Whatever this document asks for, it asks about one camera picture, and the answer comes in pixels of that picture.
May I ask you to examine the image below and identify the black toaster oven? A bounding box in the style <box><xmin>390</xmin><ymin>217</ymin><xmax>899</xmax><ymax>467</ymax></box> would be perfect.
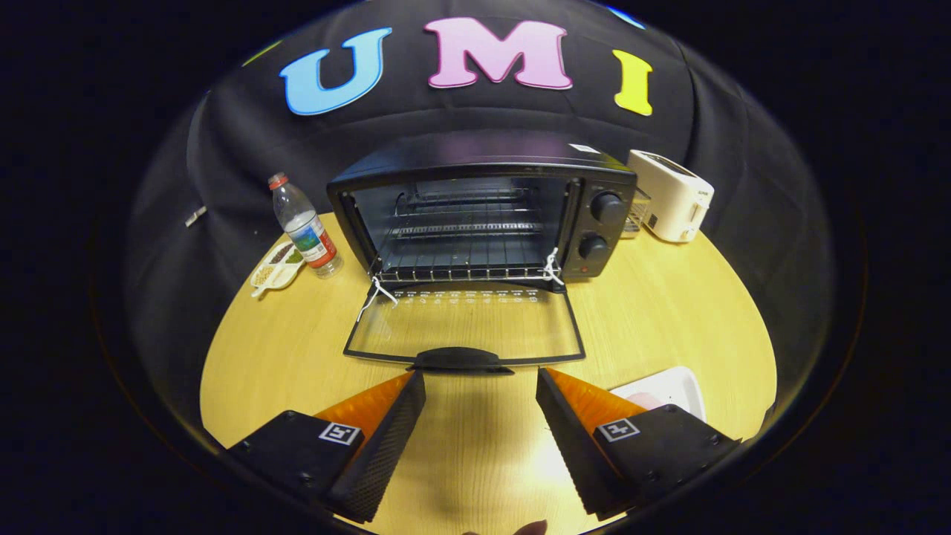
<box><xmin>327</xmin><ymin>132</ymin><xmax>638</xmax><ymax>375</ymax></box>

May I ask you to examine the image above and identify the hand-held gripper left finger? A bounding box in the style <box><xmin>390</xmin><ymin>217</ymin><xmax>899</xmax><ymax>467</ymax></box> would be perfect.
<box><xmin>227</xmin><ymin>369</ymin><xmax>428</xmax><ymax>523</ymax></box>

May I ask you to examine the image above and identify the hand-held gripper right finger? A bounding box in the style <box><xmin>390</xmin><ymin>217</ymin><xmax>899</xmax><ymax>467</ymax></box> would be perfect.
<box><xmin>536</xmin><ymin>367</ymin><xmax>744</xmax><ymax>521</ymax></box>

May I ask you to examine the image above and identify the white square plate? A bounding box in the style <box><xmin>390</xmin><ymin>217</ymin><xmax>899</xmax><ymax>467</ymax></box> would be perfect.
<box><xmin>609</xmin><ymin>366</ymin><xmax>707</xmax><ymax>423</ymax></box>

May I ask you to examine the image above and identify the white bread toaster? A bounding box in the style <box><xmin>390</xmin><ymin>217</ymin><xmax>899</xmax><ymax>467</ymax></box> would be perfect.
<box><xmin>626</xmin><ymin>149</ymin><xmax>715</xmax><ymax>244</ymax></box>

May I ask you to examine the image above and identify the white divided snack tray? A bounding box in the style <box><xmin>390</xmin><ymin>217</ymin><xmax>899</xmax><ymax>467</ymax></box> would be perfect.
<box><xmin>250</xmin><ymin>239</ymin><xmax>307</xmax><ymax>298</ymax></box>

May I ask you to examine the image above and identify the clear plastic water bottle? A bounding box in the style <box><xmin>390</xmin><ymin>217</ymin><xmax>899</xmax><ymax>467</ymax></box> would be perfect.
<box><xmin>268</xmin><ymin>172</ymin><xmax>344</xmax><ymax>279</ymax></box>

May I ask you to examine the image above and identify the metal oven wire rack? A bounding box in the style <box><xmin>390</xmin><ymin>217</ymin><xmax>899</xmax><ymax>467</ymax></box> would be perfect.
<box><xmin>375</xmin><ymin>186</ymin><xmax>565</xmax><ymax>287</ymax></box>

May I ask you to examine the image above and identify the wire utensil holder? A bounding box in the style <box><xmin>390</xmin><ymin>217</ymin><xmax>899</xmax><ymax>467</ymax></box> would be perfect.
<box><xmin>623</xmin><ymin>186</ymin><xmax>653</xmax><ymax>240</ymax></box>

